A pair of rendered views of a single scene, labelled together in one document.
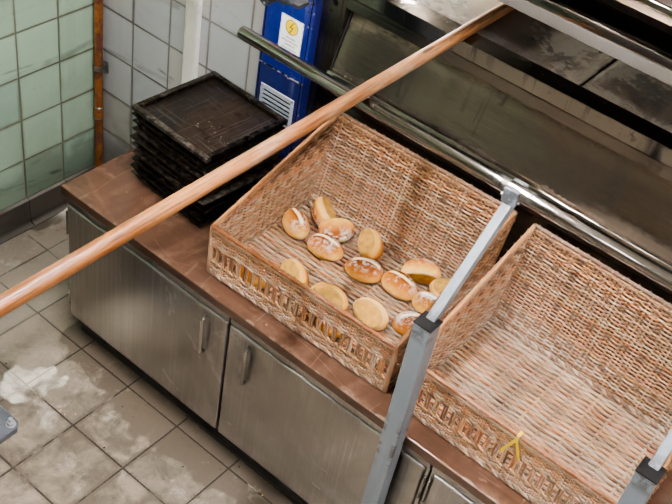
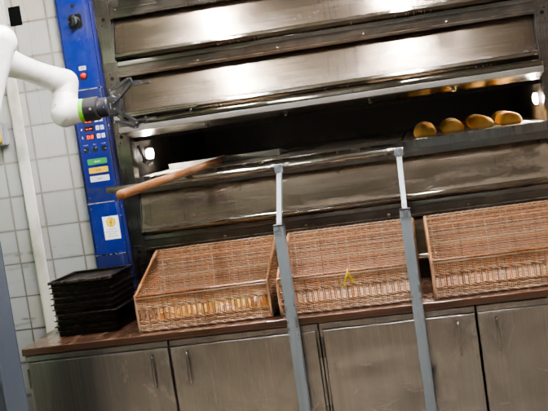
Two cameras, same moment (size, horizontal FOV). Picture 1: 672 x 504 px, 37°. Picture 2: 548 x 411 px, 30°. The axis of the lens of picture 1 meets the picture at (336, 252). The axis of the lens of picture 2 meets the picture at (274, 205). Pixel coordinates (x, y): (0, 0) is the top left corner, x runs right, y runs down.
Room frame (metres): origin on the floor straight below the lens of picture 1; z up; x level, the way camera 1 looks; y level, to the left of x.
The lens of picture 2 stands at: (-2.19, 1.29, 1.35)
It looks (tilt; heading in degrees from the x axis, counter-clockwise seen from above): 5 degrees down; 337
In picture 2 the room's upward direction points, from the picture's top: 8 degrees counter-clockwise
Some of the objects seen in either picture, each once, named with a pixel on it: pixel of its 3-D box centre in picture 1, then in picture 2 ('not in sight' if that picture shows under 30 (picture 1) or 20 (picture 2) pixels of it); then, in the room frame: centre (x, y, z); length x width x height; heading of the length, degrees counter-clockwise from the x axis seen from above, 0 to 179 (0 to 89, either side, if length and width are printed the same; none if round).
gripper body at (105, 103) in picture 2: not in sight; (111, 106); (1.72, 0.29, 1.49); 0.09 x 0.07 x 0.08; 59
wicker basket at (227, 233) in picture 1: (359, 241); (210, 281); (1.85, -0.05, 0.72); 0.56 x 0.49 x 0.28; 60
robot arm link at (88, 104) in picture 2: not in sight; (93, 108); (1.76, 0.35, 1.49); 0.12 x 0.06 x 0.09; 149
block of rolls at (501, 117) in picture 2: not in sight; (464, 122); (1.86, -1.40, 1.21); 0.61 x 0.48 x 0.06; 149
